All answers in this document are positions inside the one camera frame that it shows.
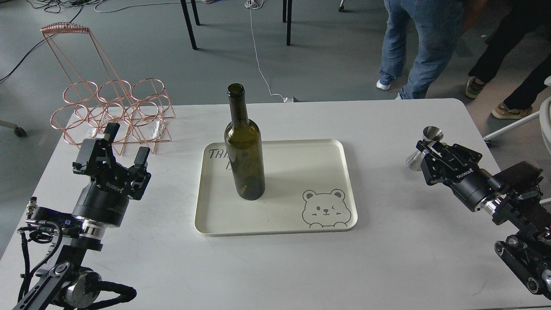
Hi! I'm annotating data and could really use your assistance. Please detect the black table legs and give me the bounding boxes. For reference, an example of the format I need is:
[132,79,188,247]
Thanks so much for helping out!
[180,0,293,50]

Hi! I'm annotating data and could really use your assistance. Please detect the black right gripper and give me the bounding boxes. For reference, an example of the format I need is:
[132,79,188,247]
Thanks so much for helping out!
[416,140,499,212]

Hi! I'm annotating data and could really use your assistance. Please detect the person in blue jeans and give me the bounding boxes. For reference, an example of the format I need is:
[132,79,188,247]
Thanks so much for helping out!
[377,0,465,99]

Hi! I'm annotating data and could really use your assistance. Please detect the white chair frame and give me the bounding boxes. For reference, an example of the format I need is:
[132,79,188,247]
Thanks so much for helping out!
[483,97,551,153]

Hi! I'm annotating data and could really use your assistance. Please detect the silver steel jigger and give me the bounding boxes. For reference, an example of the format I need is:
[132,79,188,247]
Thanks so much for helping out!
[406,126,443,171]

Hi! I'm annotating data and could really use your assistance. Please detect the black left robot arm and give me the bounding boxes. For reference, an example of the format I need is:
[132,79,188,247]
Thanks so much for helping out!
[15,122,151,310]

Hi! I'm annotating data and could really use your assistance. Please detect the cream tray with bear print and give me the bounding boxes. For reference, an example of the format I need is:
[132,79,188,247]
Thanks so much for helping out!
[195,139,358,236]

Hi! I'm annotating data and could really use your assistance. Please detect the person in black clothes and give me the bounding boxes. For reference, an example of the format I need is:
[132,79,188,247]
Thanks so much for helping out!
[465,0,551,120]

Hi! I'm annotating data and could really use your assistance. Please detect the rose gold wire wine rack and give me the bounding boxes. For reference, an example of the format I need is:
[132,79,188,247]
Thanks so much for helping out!
[40,22,176,155]

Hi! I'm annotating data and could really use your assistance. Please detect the dark green wine bottle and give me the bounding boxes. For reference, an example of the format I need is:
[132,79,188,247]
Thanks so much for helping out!
[224,83,265,201]

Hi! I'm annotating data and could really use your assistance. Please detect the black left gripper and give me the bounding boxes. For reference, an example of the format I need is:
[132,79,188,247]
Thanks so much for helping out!
[72,122,151,227]

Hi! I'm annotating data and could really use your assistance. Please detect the white cable on floor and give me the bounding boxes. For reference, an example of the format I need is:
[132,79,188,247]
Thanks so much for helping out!
[245,0,297,103]

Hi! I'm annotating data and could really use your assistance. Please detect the chair caster wheel left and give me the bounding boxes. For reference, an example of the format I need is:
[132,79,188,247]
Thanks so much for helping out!
[0,120,27,137]

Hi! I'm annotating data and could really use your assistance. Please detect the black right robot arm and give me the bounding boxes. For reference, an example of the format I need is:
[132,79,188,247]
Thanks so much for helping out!
[416,140,551,298]

